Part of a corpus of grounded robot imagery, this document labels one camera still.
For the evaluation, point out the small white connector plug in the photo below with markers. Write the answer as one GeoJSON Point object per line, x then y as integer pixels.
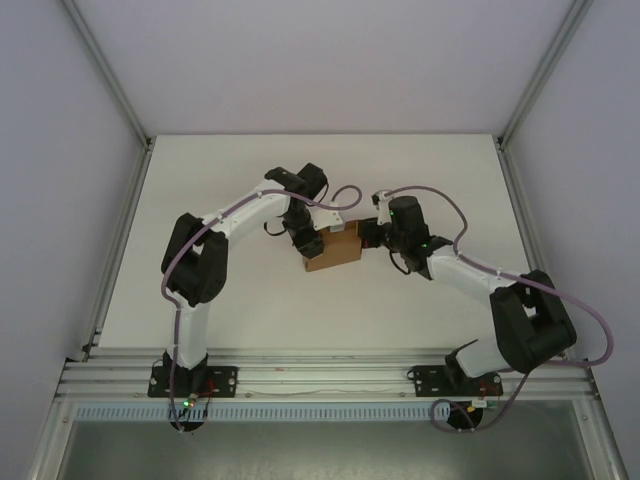
{"type": "Point", "coordinates": [481, 403]}

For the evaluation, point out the aluminium mounting rail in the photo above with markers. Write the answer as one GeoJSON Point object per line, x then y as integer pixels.
{"type": "Point", "coordinates": [325, 372]}

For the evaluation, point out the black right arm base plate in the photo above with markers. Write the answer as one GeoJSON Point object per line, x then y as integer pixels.
{"type": "Point", "coordinates": [425, 380]}

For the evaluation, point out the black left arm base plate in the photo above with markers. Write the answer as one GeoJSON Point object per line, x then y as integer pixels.
{"type": "Point", "coordinates": [225, 380]}

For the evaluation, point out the shiny metal sheet panel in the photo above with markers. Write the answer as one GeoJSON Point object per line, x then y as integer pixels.
{"type": "Point", "coordinates": [325, 450]}

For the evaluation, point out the aluminium frame leg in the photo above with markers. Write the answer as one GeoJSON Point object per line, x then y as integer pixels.
{"type": "Point", "coordinates": [600, 440]}
{"type": "Point", "coordinates": [50, 440]}

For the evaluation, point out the brown cardboard paper box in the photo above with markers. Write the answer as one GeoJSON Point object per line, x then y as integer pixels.
{"type": "Point", "coordinates": [335, 252]}

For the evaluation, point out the aluminium frame post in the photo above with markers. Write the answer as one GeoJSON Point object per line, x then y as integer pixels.
{"type": "Point", "coordinates": [109, 70]}
{"type": "Point", "coordinates": [542, 70]}

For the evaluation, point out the small board with green light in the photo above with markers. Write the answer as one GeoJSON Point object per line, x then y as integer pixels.
{"type": "Point", "coordinates": [187, 401]}

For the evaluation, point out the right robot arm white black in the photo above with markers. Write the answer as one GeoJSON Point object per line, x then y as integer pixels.
{"type": "Point", "coordinates": [465, 280]}

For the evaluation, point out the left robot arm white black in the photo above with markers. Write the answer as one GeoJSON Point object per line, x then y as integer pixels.
{"type": "Point", "coordinates": [255, 212]}

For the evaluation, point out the aluminium table side rail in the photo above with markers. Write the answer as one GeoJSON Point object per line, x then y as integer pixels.
{"type": "Point", "coordinates": [524, 225]}
{"type": "Point", "coordinates": [126, 225]}

